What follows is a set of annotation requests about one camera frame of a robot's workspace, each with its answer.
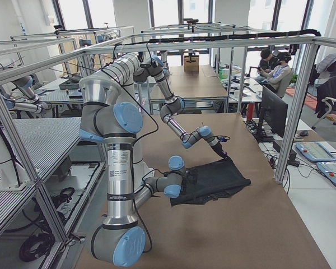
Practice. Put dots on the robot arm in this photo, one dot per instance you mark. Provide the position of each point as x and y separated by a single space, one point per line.
156 84
119 239

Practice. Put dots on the office chair with jacket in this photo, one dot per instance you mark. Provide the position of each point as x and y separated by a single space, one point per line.
326 92

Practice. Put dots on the striped metal work table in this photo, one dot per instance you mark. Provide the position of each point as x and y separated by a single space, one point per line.
48 141

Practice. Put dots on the red bottle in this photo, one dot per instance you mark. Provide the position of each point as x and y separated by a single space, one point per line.
250 111

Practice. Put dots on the seated person in cap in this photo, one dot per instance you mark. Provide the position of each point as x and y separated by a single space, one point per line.
267 63

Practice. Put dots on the seated person with headset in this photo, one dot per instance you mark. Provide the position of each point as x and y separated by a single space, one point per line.
279 79

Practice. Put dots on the cardboard box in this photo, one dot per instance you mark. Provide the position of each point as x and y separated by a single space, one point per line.
191 62

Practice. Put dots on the black graphic t-shirt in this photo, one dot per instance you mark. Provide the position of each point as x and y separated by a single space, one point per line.
220 179

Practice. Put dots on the aluminium frame cage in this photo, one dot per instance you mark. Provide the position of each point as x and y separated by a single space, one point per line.
20 180

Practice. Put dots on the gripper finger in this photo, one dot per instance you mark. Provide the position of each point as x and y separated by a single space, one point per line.
225 155

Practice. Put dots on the black computer monitor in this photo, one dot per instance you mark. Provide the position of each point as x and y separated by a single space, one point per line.
273 110

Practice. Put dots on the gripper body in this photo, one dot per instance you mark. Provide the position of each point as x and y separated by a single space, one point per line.
220 152
189 177

